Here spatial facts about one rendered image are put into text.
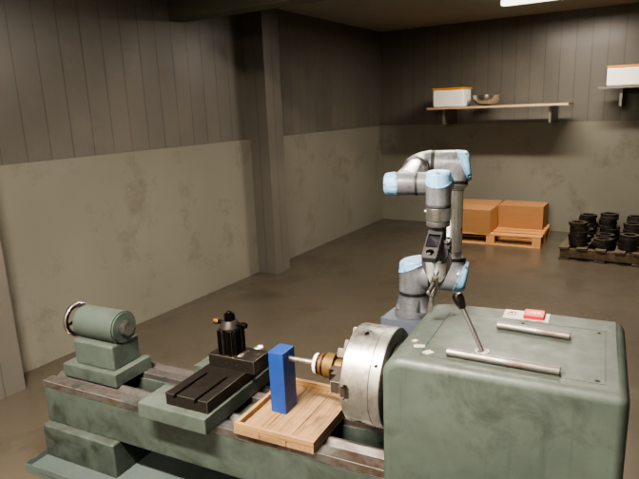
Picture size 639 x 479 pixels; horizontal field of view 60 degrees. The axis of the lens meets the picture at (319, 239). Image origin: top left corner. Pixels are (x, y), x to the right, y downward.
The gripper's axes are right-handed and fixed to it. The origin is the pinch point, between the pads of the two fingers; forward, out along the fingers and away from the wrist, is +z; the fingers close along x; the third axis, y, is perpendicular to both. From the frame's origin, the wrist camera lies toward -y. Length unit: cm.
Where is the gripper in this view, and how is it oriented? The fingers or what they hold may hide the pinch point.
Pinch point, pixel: (435, 285)
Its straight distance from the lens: 177.3
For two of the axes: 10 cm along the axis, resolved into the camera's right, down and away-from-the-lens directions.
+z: 0.4, 9.7, 2.5
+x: -9.3, -0.5, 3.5
